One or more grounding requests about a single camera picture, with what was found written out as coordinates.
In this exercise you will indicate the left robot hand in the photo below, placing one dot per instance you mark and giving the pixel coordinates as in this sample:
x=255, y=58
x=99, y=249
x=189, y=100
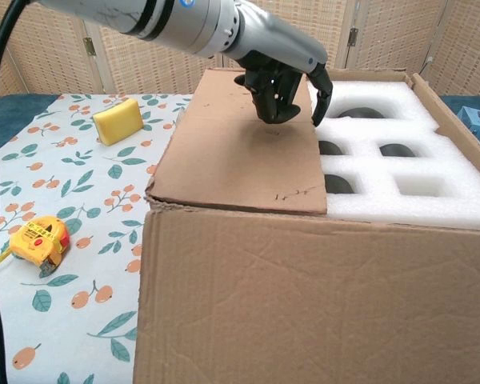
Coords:
x=280, y=44

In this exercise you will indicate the brown cardboard box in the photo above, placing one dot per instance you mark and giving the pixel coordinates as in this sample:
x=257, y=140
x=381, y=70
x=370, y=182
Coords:
x=304, y=300

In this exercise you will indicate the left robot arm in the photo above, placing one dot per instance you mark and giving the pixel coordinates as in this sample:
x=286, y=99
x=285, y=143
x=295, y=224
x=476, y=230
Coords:
x=164, y=20

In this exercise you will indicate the woven rattan folding screen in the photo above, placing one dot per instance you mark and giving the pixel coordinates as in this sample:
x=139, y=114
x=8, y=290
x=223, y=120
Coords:
x=392, y=40

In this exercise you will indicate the black rounded item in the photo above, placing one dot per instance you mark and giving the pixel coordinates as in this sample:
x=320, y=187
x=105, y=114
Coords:
x=330, y=149
x=398, y=150
x=338, y=185

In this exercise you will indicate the yellow sponge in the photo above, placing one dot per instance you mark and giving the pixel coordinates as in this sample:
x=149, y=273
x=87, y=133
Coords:
x=118, y=120

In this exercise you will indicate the white foam insert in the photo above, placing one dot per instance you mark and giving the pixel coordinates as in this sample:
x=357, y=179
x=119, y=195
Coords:
x=444, y=200

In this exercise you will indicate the yellow tape measure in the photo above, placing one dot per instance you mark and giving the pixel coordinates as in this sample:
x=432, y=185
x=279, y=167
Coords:
x=36, y=240

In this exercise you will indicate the floral print tablecloth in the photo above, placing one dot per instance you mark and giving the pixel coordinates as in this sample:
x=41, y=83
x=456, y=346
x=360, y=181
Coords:
x=64, y=320

